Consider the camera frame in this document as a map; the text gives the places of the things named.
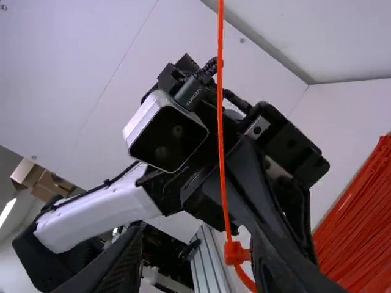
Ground black cable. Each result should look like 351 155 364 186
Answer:
173 56 219 111

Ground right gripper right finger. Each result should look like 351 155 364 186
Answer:
249 237 351 293

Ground row of orange cable ties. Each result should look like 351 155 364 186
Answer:
312 132 391 293

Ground brown cardboard box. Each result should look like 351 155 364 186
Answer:
10 157 78 204

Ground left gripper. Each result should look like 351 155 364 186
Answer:
136 101 331 265

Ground silver rails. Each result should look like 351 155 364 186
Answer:
186 223 233 293

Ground orange cable tie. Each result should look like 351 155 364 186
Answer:
216 0 258 293

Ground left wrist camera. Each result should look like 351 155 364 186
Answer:
122 89 210 173

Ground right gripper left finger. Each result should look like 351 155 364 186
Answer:
51 220 147 293

